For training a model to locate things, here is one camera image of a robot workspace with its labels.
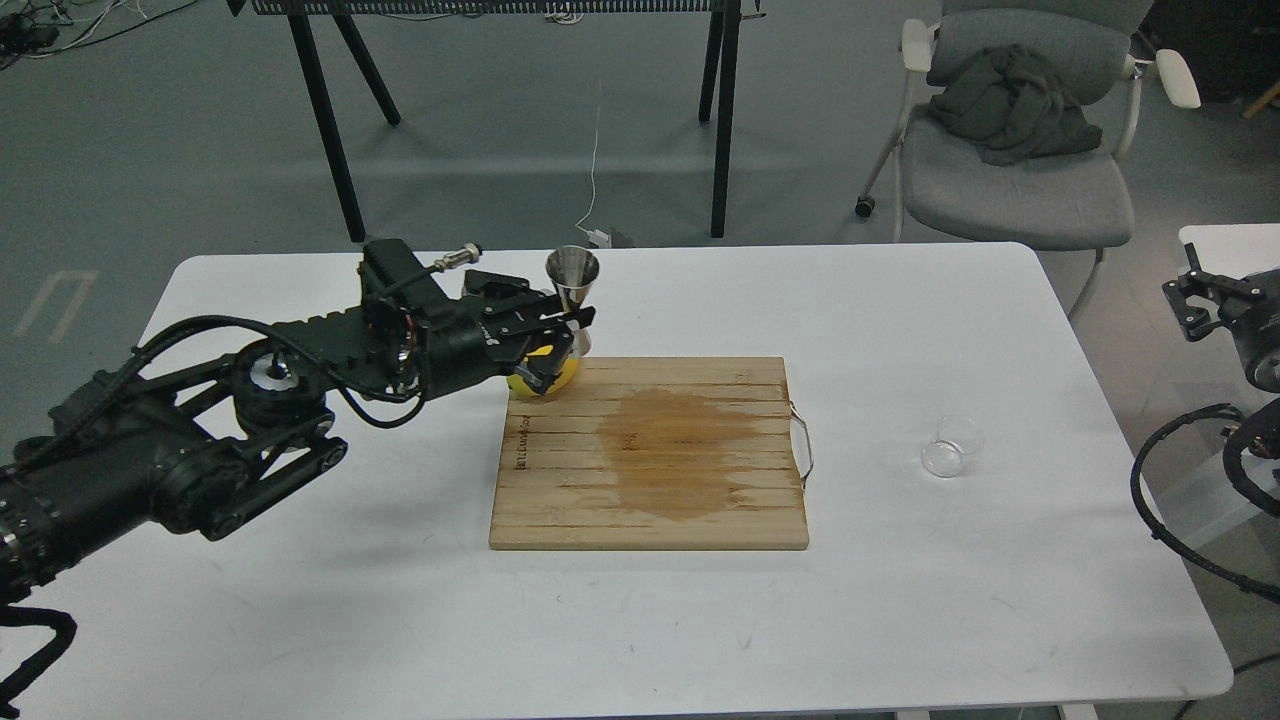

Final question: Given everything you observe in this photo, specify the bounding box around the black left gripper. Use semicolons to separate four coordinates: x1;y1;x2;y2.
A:
419;270;596;400

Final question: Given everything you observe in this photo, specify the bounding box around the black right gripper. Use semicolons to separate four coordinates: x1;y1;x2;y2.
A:
1162;245;1279;393

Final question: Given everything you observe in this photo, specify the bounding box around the steel jigger shaker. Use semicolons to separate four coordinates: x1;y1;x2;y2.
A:
545;245;600;360

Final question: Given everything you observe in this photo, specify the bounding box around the clear plastic measuring cup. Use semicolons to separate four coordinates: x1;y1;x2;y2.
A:
919;414;986;479

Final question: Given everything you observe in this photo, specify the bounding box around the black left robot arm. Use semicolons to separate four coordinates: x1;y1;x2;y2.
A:
1;240;600;719

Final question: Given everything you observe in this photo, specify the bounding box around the yellow lemon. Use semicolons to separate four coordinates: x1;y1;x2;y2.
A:
506;345;582;401

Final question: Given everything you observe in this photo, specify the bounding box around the white side table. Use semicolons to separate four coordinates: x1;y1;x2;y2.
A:
1178;223;1279;279

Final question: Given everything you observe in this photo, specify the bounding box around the wooden cutting board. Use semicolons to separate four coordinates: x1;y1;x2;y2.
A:
489;356;810;551

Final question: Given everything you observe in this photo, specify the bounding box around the grey office chair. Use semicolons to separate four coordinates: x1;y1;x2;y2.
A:
855;1;1201;316

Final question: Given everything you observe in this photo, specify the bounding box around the dark green cloth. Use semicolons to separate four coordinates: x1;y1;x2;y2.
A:
925;44;1103;167

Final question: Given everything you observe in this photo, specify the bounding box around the black trestle table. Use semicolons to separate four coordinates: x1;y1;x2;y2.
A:
227;0;767;243

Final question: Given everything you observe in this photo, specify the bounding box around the white cable with plug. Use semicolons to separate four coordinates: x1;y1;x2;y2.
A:
573;79;617;249

